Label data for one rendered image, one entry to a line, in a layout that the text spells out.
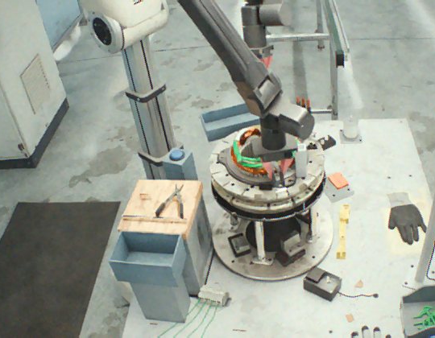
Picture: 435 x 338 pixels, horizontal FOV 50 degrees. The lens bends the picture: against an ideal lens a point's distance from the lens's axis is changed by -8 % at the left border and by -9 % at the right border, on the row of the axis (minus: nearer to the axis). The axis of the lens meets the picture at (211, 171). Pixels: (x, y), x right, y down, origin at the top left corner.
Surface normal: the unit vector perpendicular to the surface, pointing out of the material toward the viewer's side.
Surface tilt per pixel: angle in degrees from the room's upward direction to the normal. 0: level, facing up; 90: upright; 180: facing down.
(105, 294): 0
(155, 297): 90
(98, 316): 0
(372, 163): 0
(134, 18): 90
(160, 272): 90
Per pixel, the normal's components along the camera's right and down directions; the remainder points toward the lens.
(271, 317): -0.14, -0.76
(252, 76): 0.60, 0.20
